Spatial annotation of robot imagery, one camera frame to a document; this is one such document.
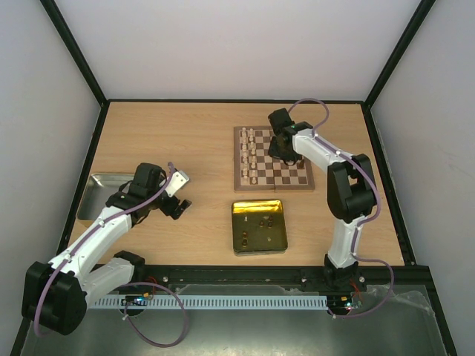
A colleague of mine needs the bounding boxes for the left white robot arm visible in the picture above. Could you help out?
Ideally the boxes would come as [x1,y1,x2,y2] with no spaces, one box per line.
[22,162,191,337]

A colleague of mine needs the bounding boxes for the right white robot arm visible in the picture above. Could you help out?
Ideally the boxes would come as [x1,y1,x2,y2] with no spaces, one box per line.
[268,108,379,291]

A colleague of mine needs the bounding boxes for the wooden chess board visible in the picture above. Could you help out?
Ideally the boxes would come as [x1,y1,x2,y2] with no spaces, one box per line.
[234,126,315,191]

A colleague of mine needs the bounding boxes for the dark chess pieces in tin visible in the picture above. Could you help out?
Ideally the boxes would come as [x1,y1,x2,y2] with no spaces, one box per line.
[241,215,273,249]

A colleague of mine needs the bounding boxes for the silver metal tray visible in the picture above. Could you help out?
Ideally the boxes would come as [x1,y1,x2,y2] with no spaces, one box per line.
[76,173,134,227]

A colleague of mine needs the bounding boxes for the gold metal tin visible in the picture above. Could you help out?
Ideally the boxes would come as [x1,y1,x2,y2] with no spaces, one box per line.
[231,200,288,256]

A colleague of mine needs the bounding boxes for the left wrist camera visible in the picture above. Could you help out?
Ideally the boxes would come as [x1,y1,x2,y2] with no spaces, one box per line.
[165,171,189,197]

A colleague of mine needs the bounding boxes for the black aluminium frame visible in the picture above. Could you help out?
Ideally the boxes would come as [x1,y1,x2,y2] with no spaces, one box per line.
[7,0,461,356]

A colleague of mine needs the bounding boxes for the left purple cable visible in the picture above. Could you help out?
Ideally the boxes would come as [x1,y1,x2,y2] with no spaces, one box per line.
[33,161,175,337]

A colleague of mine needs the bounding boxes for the purple cable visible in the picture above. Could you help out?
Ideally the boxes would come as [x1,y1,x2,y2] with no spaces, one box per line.
[33,161,175,337]
[287,97,381,260]

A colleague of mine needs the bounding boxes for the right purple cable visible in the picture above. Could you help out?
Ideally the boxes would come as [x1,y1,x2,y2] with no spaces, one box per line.
[287,97,381,260]

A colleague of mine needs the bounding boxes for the white slotted cable duct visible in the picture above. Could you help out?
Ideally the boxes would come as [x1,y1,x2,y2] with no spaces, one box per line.
[92,294,327,311]

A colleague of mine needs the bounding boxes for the metal base plate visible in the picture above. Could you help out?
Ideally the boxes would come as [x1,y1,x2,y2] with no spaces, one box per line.
[21,286,446,355]

